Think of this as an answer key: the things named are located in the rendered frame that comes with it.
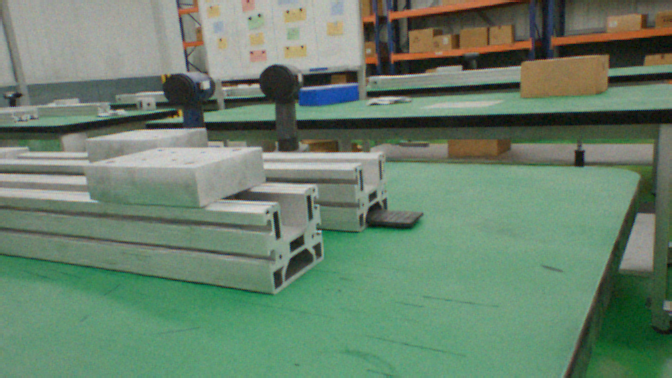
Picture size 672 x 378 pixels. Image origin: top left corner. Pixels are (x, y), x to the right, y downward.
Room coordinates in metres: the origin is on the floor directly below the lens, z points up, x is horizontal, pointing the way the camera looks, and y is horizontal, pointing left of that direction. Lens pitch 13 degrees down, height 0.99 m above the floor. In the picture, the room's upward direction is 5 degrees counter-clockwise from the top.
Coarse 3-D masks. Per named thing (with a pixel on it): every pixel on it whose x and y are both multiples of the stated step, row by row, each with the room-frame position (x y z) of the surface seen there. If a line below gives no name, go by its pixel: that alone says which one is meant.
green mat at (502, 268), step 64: (448, 192) 0.79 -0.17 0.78; (512, 192) 0.76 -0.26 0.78; (576, 192) 0.73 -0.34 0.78; (0, 256) 0.67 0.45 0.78; (384, 256) 0.54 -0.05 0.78; (448, 256) 0.52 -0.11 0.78; (512, 256) 0.51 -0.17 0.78; (576, 256) 0.50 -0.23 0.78; (0, 320) 0.47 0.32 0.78; (64, 320) 0.45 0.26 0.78; (128, 320) 0.44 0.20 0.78; (192, 320) 0.43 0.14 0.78; (256, 320) 0.42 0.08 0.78; (320, 320) 0.41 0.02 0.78; (384, 320) 0.40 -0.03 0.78; (448, 320) 0.39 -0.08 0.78; (512, 320) 0.38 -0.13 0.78; (576, 320) 0.37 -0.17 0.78
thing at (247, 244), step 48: (0, 192) 0.67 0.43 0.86; (48, 192) 0.64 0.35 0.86; (240, 192) 0.57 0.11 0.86; (288, 192) 0.54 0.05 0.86; (0, 240) 0.67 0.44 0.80; (48, 240) 0.62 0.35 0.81; (96, 240) 0.60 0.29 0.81; (144, 240) 0.54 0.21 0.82; (192, 240) 0.51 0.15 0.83; (240, 240) 0.48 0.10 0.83; (288, 240) 0.49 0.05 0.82; (240, 288) 0.48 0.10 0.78
